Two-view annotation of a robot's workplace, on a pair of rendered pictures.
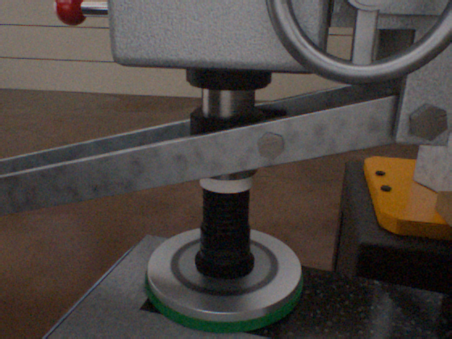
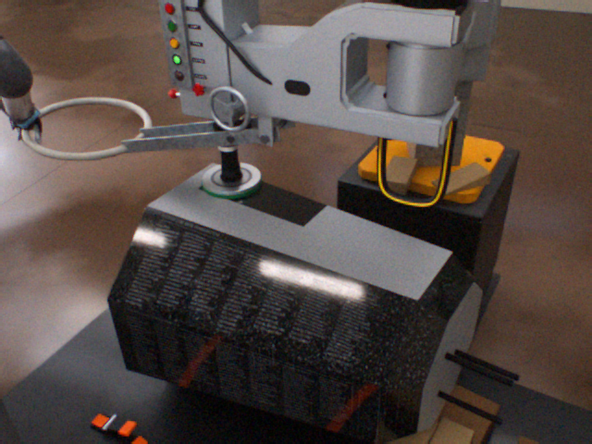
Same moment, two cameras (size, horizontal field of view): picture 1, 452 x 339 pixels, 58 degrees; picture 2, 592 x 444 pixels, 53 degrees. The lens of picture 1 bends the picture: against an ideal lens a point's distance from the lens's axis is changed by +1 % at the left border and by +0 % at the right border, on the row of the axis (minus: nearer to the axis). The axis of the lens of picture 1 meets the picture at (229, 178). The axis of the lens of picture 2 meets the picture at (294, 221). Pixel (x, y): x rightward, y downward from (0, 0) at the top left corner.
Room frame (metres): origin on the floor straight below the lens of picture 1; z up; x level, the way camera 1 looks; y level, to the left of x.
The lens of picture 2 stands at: (-1.21, -0.84, 1.99)
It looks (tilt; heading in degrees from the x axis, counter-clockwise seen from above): 35 degrees down; 20
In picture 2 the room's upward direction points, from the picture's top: 2 degrees counter-clockwise
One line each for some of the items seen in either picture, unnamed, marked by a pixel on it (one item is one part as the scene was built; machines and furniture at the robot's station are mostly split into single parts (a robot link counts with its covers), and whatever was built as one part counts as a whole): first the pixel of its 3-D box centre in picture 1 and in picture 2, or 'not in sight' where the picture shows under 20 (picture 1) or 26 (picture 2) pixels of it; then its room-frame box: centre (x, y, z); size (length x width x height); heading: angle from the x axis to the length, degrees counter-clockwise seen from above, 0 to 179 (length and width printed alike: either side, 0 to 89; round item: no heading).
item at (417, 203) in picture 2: not in sight; (413, 162); (0.40, -0.65, 1.10); 0.23 x 0.03 x 0.32; 83
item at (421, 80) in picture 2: not in sight; (421, 69); (0.41, -0.65, 1.39); 0.19 x 0.19 x 0.20
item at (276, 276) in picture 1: (224, 265); (231, 178); (0.49, 0.00, 0.89); 0.21 x 0.21 x 0.01
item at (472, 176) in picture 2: not in sight; (461, 178); (0.86, -0.79, 0.80); 0.20 x 0.10 x 0.05; 132
